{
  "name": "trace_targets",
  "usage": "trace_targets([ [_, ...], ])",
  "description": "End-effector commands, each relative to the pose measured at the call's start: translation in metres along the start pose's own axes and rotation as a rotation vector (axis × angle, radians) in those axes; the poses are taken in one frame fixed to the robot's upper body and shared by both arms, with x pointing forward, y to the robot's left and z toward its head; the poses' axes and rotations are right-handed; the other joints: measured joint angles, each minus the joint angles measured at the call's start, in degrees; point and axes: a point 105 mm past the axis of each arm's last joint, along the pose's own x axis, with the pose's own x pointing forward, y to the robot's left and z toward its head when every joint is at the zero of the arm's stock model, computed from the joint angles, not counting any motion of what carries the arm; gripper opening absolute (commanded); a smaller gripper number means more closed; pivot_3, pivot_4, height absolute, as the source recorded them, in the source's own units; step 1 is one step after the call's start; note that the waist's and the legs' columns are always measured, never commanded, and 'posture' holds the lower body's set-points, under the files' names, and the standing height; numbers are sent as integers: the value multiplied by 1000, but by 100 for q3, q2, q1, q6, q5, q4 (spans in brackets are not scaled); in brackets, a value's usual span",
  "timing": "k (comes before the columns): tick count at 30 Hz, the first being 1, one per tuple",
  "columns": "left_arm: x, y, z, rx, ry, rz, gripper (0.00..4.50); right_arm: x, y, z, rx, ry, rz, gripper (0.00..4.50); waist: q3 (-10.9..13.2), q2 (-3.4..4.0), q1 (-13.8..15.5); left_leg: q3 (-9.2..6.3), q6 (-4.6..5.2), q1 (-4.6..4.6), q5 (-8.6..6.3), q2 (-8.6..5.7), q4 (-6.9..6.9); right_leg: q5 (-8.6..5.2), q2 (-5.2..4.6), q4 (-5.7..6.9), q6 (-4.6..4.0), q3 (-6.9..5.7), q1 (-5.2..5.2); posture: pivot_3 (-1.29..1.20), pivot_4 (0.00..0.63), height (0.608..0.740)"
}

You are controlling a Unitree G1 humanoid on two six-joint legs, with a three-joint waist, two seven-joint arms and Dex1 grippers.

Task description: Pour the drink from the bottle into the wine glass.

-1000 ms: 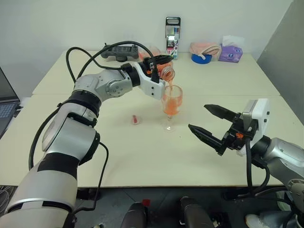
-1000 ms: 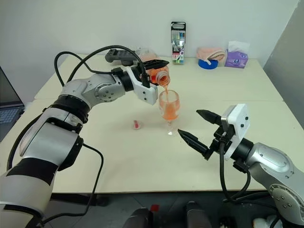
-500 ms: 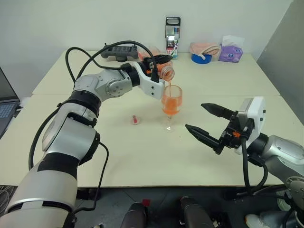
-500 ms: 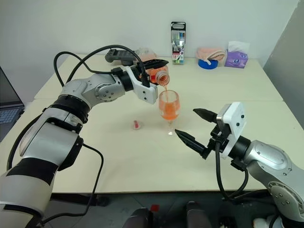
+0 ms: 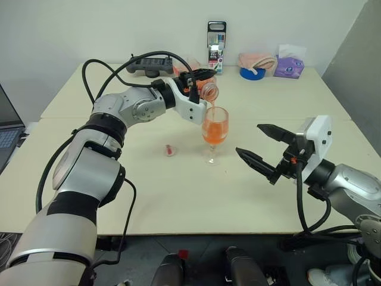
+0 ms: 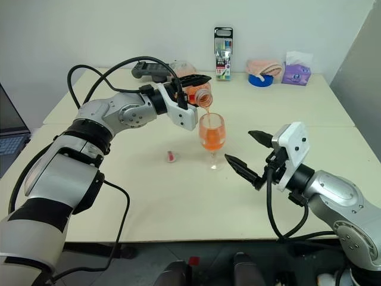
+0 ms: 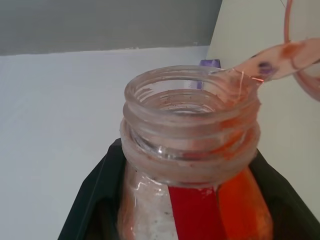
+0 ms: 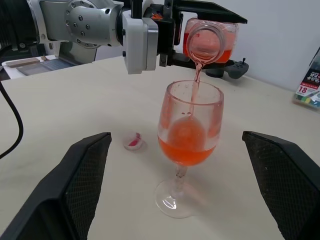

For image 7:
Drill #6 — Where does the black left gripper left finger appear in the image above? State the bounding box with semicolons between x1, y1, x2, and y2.
57;139;126;240

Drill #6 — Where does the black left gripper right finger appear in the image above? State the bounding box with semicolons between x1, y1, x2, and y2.
249;151;320;240

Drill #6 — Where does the orange liquid plastic bottle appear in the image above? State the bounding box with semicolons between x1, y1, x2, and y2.
116;64;274;240

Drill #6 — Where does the purple tissue box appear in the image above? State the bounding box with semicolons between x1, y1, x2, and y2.
199;58;222;69

